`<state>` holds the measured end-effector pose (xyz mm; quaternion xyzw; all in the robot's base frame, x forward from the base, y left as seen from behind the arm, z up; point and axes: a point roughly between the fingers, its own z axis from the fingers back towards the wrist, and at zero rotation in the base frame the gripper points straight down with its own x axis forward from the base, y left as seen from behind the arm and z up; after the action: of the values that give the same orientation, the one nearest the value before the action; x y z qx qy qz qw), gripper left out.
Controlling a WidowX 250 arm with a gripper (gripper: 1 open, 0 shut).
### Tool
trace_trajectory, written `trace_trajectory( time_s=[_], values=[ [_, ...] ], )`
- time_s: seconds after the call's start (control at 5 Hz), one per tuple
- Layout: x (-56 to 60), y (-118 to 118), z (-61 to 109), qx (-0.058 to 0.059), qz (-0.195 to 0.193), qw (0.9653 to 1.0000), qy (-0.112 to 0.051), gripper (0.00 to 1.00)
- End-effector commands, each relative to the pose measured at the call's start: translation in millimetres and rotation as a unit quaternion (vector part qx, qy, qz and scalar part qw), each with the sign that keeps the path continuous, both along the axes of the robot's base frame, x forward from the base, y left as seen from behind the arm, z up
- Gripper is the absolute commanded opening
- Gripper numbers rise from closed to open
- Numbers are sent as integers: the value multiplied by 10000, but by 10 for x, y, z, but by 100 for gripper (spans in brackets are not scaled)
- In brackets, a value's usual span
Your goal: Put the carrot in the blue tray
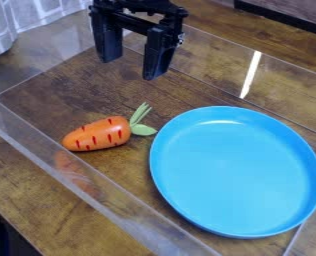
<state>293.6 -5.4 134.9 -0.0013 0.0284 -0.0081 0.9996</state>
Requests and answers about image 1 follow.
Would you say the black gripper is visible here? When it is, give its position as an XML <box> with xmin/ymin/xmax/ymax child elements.
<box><xmin>90</xmin><ymin>0</ymin><xmax>189</xmax><ymax>80</ymax></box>

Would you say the orange toy carrot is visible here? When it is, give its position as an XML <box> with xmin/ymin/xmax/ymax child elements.
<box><xmin>62</xmin><ymin>103</ymin><xmax>157</xmax><ymax>151</ymax></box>

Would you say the white checkered curtain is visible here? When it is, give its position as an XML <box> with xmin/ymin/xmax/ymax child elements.
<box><xmin>0</xmin><ymin>0</ymin><xmax>92</xmax><ymax>54</ymax></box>

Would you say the dark background furniture edge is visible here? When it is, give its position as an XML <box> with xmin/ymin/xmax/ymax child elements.
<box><xmin>233</xmin><ymin>0</ymin><xmax>316</xmax><ymax>34</ymax></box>

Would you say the blue plastic plate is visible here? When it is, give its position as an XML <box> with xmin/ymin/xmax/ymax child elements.
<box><xmin>151</xmin><ymin>106</ymin><xmax>316</xmax><ymax>239</ymax></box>

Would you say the clear acrylic enclosure wall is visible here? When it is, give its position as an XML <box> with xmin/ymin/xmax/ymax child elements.
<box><xmin>0</xmin><ymin>1</ymin><xmax>316</xmax><ymax>256</ymax></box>

